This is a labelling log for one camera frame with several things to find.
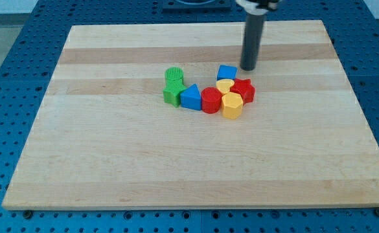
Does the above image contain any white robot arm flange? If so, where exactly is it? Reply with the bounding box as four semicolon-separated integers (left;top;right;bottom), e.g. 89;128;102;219
235;0;280;16

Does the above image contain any blue cube block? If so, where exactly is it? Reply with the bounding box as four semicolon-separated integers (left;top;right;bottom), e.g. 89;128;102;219
216;65;238;80

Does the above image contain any green star block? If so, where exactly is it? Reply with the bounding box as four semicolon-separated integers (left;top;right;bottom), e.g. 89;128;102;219
163;82;187;107

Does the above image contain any green cylinder block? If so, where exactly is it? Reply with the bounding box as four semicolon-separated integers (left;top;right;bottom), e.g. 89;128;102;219
165;67;184;85

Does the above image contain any yellow heart block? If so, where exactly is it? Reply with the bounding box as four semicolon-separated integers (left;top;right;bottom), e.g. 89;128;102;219
216;79;235;95

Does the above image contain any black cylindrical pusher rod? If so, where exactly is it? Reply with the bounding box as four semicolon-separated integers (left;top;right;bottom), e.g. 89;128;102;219
240;13;266;71

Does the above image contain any wooden board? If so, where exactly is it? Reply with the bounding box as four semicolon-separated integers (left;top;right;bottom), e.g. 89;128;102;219
2;20;379;210

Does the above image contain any blue triangle block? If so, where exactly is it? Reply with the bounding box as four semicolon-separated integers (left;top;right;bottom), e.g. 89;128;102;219
180;84;201;111

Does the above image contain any yellow hexagon block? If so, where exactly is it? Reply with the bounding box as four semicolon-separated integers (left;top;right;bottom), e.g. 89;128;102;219
221;92;244;119

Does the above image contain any red star block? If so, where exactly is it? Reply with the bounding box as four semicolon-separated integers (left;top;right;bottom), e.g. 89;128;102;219
230;78;256;104

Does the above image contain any red cylinder block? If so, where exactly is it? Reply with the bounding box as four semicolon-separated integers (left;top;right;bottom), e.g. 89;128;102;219
201;87;222;114

